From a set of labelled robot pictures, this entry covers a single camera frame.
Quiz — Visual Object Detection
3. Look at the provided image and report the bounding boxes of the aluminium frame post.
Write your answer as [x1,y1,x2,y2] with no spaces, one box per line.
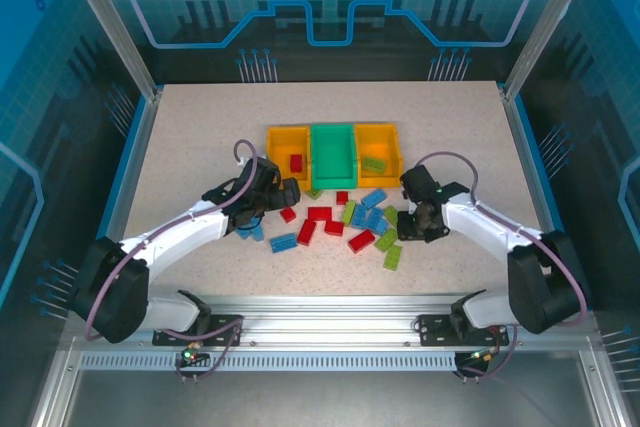
[55,0,164,101]
[502,0,604,101]

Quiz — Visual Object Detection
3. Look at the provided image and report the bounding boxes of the slotted grey cable duct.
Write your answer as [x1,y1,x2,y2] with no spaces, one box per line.
[78,351,460,372]

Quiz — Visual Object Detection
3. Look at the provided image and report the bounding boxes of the connector with indicator lights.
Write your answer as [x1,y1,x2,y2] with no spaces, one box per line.
[467,346,501,364]
[180,344,209,367]

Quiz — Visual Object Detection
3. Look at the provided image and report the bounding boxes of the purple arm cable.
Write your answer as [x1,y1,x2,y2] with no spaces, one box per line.
[414,149,590,384]
[83,139,261,384]

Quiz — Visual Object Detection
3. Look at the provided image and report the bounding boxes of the yellow plastic bin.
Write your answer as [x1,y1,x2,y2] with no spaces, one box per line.
[264,124,314,186]
[353,122,404,189]

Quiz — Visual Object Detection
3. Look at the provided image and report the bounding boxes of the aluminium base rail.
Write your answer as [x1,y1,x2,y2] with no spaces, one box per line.
[64,294,599,351]

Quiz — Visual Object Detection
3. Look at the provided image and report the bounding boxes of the aluminium table side rail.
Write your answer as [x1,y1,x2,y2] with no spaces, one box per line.
[82,89,164,311]
[499,86,576,308]

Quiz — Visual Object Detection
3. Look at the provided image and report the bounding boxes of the green plastic bin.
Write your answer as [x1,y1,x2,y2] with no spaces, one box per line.
[309,122,360,191]

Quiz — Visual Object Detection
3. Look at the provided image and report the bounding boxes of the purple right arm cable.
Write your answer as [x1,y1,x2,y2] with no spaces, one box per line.
[414,149,590,384]

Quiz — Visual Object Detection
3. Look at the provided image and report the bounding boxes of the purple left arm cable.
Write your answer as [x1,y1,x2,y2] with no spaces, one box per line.
[83,139,261,384]

